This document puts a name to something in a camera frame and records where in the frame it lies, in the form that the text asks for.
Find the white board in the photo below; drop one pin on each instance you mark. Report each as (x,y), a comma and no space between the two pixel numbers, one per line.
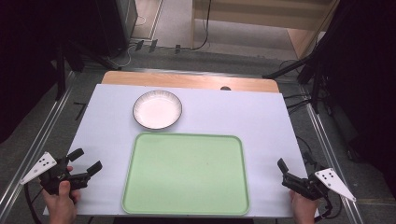
(255,124)

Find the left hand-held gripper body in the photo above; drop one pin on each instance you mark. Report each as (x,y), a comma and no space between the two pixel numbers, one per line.
(53,179)

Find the aluminium rail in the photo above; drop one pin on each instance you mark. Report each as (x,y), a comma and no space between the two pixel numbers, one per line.
(37,137)
(333,161)

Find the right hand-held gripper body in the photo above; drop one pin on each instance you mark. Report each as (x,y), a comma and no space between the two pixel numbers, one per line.
(317,185)

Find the black metal stand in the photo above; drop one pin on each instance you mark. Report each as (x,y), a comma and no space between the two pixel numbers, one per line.
(306,70)
(67,62)

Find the light green tray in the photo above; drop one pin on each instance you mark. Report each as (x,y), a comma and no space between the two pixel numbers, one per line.
(186,174)

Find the wooden shelf frame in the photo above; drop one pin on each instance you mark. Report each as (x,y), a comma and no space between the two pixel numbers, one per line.
(264,21)

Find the person's left hand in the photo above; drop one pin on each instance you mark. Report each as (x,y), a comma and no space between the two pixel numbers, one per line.
(61,202)

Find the dark cabinet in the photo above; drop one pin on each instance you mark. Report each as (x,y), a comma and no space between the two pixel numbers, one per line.
(120,21)

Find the person's right hand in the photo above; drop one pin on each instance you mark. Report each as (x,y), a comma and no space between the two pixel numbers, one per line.
(303,208)

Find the wooden table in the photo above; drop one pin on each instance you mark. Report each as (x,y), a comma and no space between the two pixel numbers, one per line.
(186,80)

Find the white bowl with dark rim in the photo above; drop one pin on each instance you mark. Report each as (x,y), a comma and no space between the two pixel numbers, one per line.
(157,109)

